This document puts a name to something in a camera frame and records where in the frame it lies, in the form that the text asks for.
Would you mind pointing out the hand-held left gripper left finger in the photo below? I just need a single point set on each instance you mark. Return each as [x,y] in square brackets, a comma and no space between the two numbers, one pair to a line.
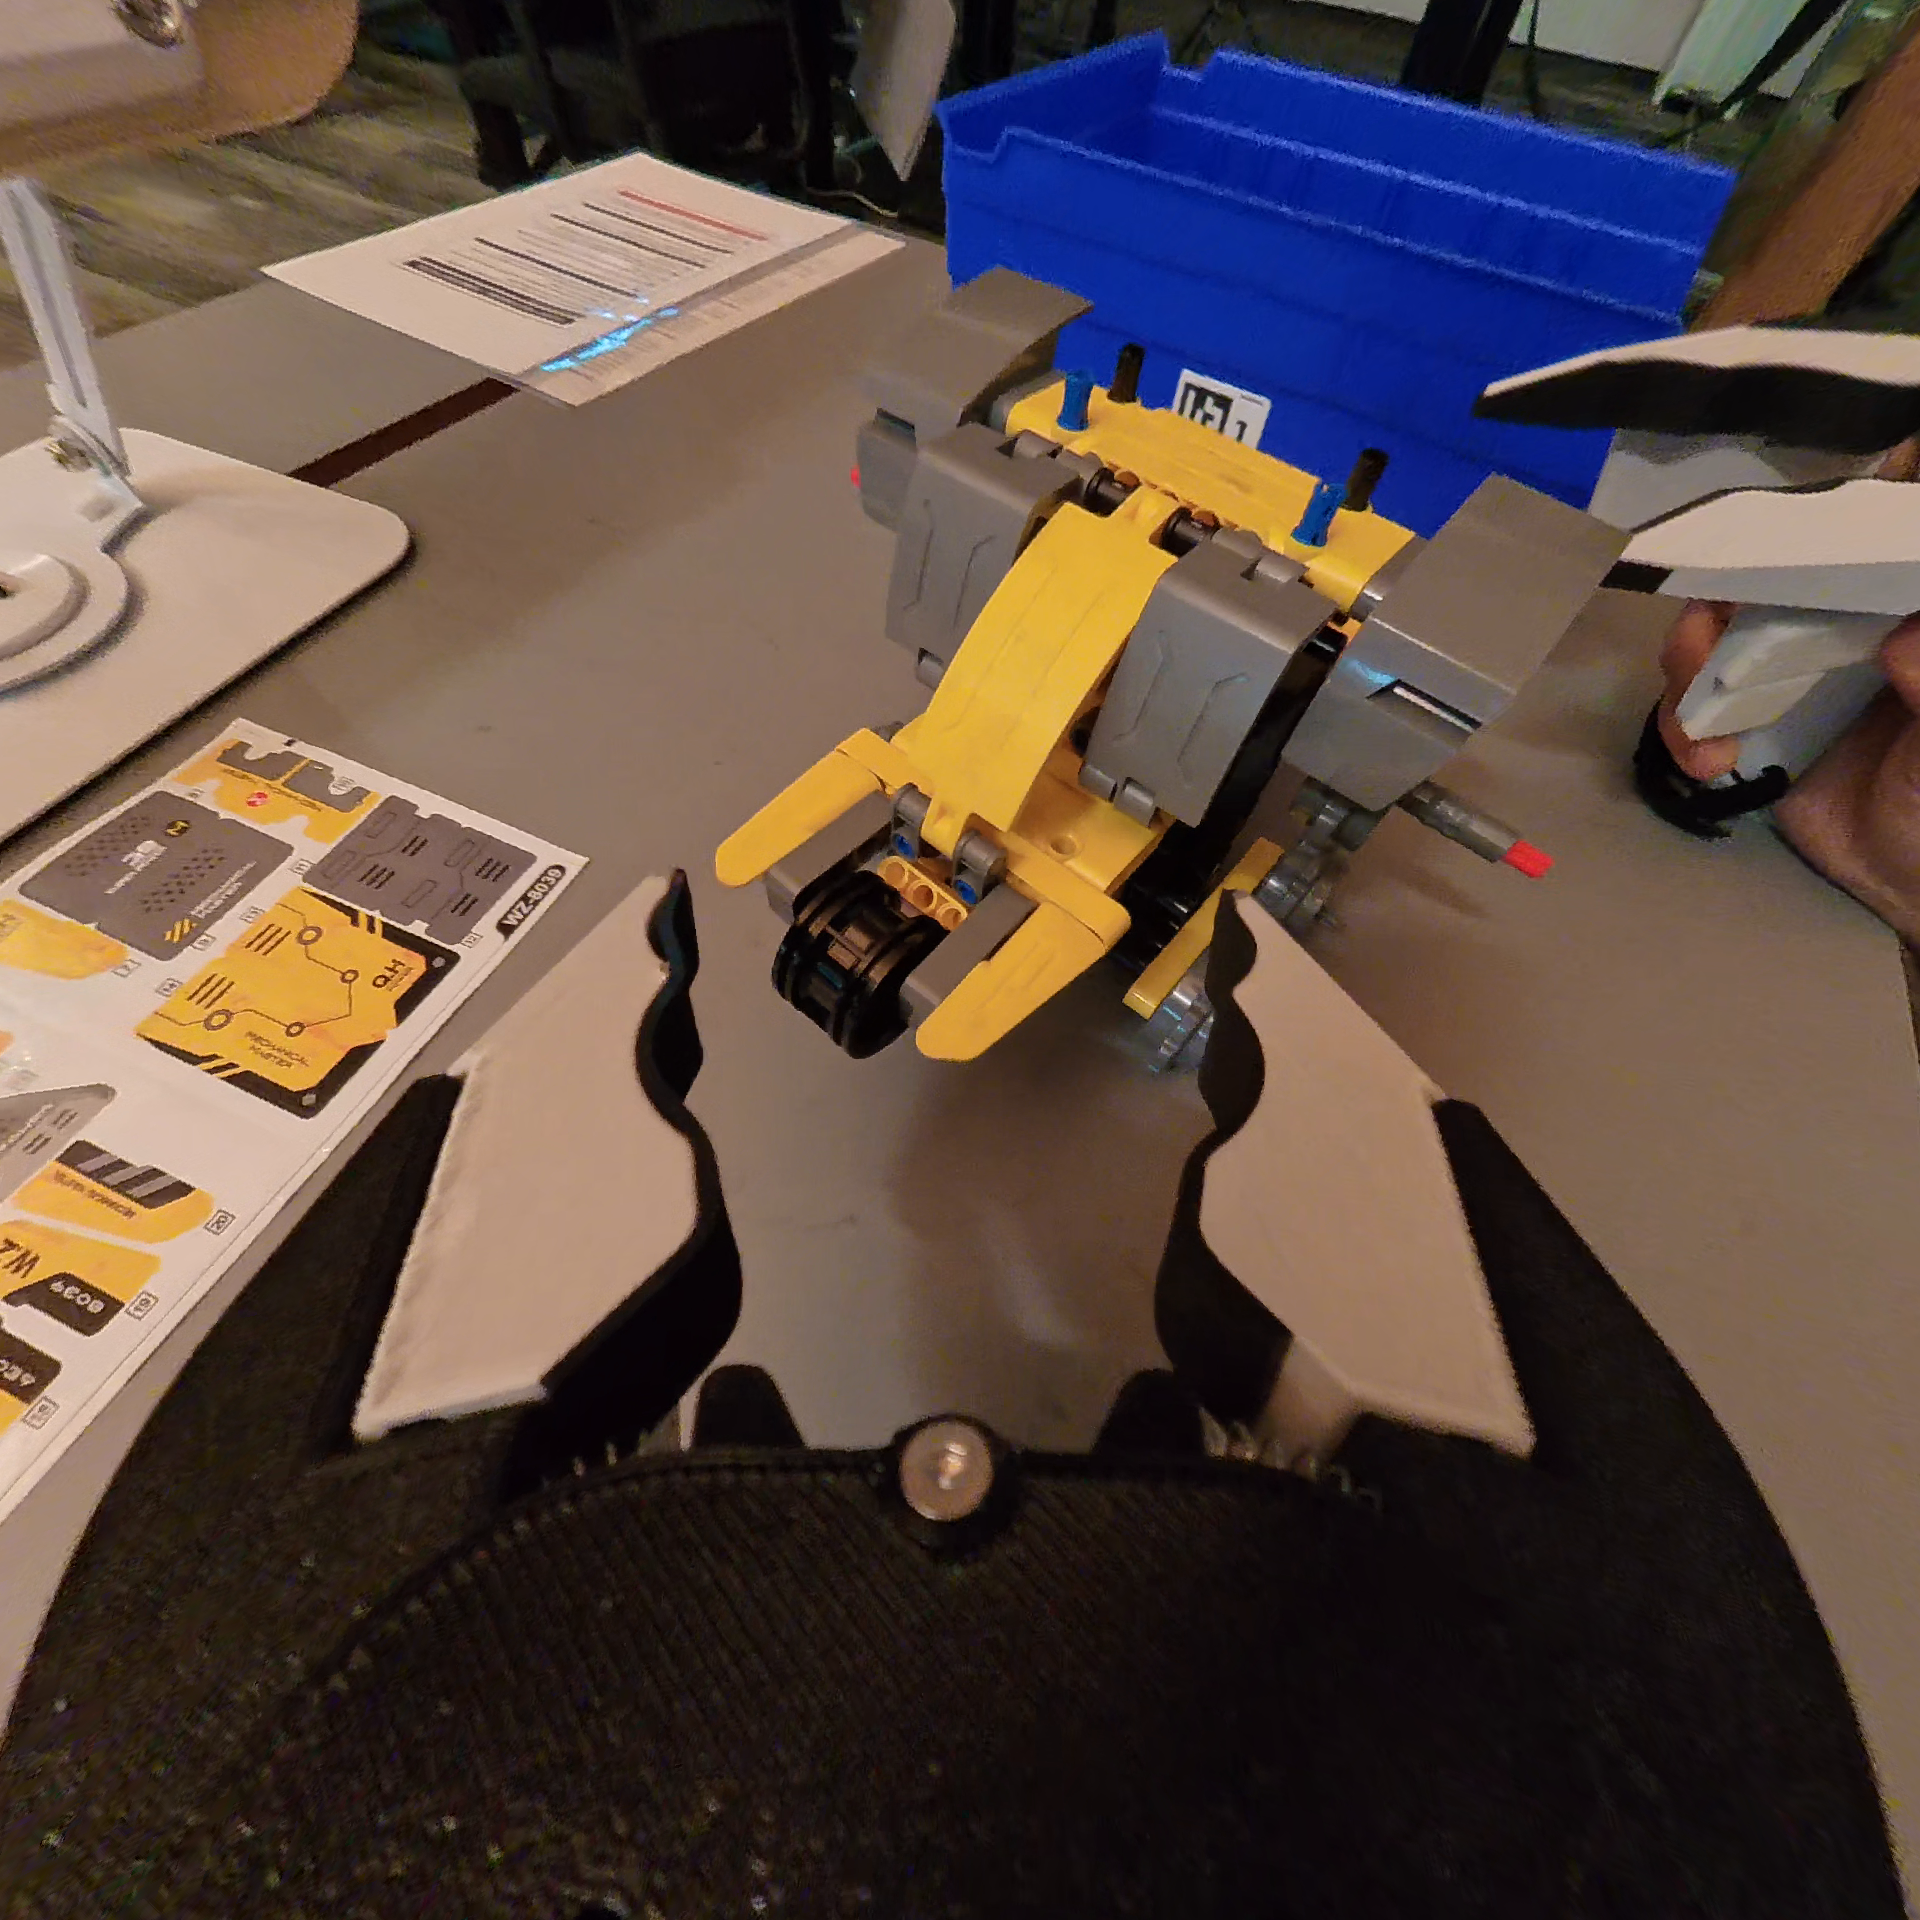
[554,1185]

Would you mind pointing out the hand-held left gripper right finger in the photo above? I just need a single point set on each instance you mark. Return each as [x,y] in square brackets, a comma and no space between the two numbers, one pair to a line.
[1350,1200]

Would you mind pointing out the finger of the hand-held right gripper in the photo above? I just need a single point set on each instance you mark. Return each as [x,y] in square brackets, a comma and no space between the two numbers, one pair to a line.
[1725,368]
[1800,555]

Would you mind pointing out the yellow grey toy brick vehicle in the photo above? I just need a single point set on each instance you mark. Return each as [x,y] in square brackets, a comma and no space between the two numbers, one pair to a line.
[1051,630]

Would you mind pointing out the person's right hand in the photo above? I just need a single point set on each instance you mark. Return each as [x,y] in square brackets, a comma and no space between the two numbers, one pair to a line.
[1852,810]

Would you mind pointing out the brown wooden panel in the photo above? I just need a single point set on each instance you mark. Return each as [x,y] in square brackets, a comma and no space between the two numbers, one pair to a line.
[1814,194]

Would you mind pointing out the white panel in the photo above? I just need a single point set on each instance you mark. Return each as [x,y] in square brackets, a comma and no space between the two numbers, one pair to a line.
[1748,45]
[909,74]

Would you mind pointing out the yellow grey sticker sheet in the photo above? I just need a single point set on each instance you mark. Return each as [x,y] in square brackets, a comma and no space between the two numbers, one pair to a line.
[301,961]

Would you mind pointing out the blue plastic bin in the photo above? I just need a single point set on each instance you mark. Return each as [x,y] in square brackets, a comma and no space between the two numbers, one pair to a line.
[1350,225]

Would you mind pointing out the white printed paper sheet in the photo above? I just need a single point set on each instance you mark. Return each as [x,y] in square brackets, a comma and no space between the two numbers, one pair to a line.
[601,255]

